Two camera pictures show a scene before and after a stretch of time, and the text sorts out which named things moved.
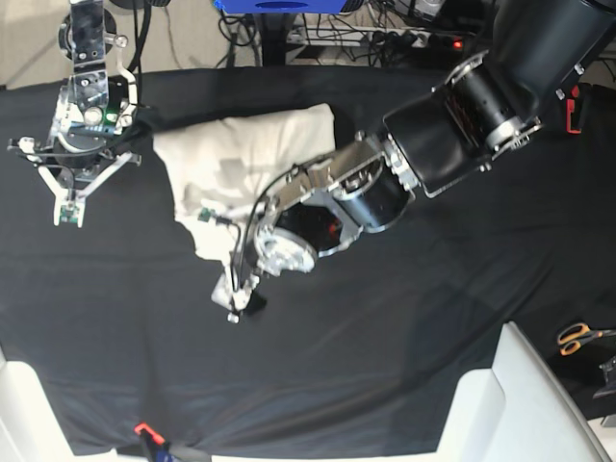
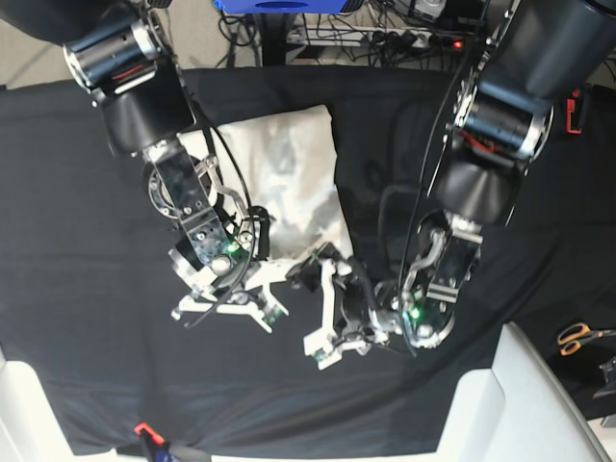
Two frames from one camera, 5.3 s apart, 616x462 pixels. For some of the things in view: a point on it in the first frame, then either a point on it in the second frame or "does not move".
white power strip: (358, 37) does not move
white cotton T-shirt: (218, 169) does not move
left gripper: (67, 205) -> (261, 290)
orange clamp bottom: (156, 437) does not move
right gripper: (235, 288) -> (324, 345)
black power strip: (452, 41) does not move
